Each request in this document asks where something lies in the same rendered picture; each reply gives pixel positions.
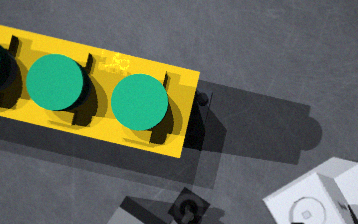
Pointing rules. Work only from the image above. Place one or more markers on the white button panel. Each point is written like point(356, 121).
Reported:
point(183, 210)

